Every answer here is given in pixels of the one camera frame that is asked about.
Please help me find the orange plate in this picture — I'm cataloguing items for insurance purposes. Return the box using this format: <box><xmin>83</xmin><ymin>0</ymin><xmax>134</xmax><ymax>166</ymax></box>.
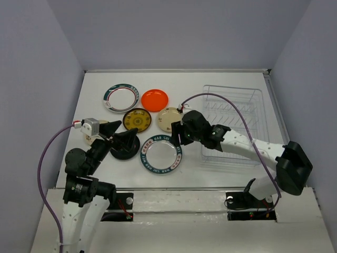
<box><xmin>141</xmin><ymin>89</ymin><xmax>169</xmax><ymax>112</ymax></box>

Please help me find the yellow brown patterned plate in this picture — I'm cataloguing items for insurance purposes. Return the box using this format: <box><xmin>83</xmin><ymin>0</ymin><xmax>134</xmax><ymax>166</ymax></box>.
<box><xmin>122</xmin><ymin>108</ymin><xmax>152</xmax><ymax>133</ymax></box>

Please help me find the clear wire dish rack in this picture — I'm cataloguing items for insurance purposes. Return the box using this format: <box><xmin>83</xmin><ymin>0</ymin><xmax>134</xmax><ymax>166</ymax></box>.
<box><xmin>201</xmin><ymin>85</ymin><xmax>269</xmax><ymax>166</ymax></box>

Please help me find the cream floral plate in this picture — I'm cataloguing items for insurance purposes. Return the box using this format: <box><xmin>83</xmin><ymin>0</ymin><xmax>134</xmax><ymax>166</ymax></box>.
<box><xmin>156</xmin><ymin>107</ymin><xmax>182</xmax><ymax>133</ymax></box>

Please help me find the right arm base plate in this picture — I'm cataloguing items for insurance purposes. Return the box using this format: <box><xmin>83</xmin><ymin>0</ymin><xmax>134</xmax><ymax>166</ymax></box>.
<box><xmin>224</xmin><ymin>191</ymin><xmax>276</xmax><ymax>221</ymax></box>

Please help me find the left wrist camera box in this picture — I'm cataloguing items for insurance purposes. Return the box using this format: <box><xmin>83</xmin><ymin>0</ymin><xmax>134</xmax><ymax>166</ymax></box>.
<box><xmin>81</xmin><ymin>118</ymin><xmax>100</xmax><ymax>137</ymax></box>

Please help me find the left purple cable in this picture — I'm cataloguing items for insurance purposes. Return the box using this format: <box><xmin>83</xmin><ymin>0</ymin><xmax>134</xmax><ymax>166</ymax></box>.
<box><xmin>37</xmin><ymin>121</ymin><xmax>83</xmax><ymax>247</ymax></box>

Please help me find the beige plate black blot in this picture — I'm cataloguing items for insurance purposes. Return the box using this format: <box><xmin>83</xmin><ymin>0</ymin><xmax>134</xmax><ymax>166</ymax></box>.
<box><xmin>83</xmin><ymin>120</ymin><xmax>108</xmax><ymax>146</ymax></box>

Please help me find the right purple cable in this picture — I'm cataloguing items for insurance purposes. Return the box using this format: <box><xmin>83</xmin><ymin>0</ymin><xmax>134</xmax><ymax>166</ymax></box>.
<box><xmin>180</xmin><ymin>93</ymin><xmax>281</xmax><ymax>216</ymax></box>

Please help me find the white plate green rim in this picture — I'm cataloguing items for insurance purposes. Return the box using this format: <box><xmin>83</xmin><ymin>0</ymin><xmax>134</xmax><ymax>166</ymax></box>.
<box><xmin>103</xmin><ymin>84</ymin><xmax>140</xmax><ymax>113</ymax></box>

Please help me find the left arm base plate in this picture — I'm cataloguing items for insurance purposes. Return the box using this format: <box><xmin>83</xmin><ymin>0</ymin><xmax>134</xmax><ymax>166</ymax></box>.
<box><xmin>101</xmin><ymin>192</ymin><xmax>134</xmax><ymax>222</ymax></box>

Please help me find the white plate teal lettered rim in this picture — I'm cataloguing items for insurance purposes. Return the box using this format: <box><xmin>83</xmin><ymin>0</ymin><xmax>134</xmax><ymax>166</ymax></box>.
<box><xmin>140</xmin><ymin>134</ymin><xmax>183</xmax><ymax>175</ymax></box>

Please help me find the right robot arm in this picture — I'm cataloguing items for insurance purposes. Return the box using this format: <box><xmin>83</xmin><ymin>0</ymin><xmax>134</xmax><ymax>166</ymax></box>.
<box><xmin>171</xmin><ymin>110</ymin><xmax>313</xmax><ymax>207</ymax></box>

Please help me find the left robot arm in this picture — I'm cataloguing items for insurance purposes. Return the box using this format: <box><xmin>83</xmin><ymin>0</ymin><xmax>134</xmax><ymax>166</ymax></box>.
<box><xmin>58</xmin><ymin>118</ymin><xmax>138</xmax><ymax>252</ymax></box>

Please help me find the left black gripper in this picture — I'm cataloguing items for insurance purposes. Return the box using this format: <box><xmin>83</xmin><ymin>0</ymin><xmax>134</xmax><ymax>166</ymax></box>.
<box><xmin>87</xmin><ymin>119</ymin><xmax>138</xmax><ymax>173</ymax></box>

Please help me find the purple cable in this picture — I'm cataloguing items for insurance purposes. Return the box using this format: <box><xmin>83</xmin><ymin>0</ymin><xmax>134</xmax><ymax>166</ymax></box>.
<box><xmin>37</xmin><ymin>121</ymin><xmax>83</xmax><ymax>247</ymax></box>
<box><xmin>180</xmin><ymin>93</ymin><xmax>281</xmax><ymax>216</ymax></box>

